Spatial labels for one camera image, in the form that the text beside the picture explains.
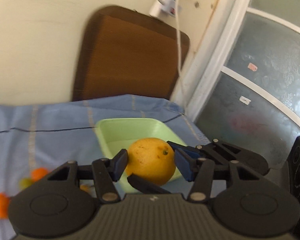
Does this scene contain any large yellow orange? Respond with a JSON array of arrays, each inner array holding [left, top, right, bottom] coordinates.
[[126, 138, 176, 186]]

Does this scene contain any small orange mandarin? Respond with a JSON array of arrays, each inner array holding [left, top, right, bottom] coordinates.
[[31, 167, 50, 182]]

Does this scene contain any light green plastic basket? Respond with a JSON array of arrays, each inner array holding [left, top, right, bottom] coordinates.
[[94, 117, 188, 195]]

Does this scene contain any blue checked tablecloth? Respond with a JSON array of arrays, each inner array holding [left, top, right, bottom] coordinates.
[[0, 94, 227, 240]]

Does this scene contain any frosted glass door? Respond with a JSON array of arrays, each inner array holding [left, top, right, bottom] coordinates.
[[173, 0, 300, 169]]

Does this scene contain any brown woven seat cushion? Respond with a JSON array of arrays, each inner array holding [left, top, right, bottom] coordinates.
[[71, 5, 178, 101]]

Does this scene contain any white power cable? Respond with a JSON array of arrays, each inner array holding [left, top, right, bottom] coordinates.
[[174, 0, 188, 107]]

